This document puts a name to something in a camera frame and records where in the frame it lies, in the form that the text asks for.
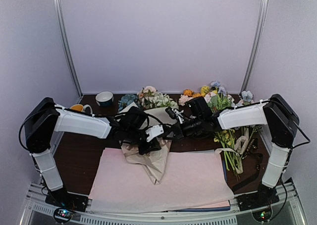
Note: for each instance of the white hydrangea green leaf bunch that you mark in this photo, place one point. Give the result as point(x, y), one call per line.
point(159, 100)

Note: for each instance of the pink flower long stem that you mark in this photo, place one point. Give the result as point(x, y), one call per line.
point(147, 92)

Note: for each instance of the white bowl with dark outside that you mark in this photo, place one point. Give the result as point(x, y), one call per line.
point(104, 99)

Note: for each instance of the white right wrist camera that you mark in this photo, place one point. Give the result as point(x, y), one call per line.
point(175, 114)

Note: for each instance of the front aluminium rail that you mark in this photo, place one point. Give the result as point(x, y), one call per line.
point(288, 211)

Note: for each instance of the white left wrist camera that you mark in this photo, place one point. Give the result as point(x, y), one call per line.
point(153, 132)

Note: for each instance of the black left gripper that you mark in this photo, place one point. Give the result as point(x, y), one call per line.
point(150, 147)

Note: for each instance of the cream ribbon on flower pile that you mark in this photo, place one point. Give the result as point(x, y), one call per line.
point(232, 148)

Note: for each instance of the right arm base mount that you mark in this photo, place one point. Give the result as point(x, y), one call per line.
point(259, 204)

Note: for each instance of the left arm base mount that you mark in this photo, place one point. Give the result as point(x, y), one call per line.
point(67, 209)

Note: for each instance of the left aluminium frame post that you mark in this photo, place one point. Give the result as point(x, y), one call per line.
point(66, 47)

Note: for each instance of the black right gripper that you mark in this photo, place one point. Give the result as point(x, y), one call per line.
point(179, 132)

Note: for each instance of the stack of pastel paper sheets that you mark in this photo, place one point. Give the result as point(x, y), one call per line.
point(191, 179)

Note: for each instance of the aluminium frame post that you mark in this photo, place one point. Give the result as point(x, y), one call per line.
point(66, 47)
point(256, 43)

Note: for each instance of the right aluminium frame post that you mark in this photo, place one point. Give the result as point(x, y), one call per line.
point(256, 43)

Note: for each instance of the grey-white wrapping paper sheet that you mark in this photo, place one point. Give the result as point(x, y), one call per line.
point(153, 163)

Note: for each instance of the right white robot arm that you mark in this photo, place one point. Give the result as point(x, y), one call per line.
point(277, 120)

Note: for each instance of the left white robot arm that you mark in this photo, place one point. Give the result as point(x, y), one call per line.
point(49, 120)

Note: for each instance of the patterned mug with yellow inside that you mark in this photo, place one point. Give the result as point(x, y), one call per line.
point(82, 108)

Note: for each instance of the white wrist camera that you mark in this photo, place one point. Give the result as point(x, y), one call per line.
point(175, 114)
point(153, 132)

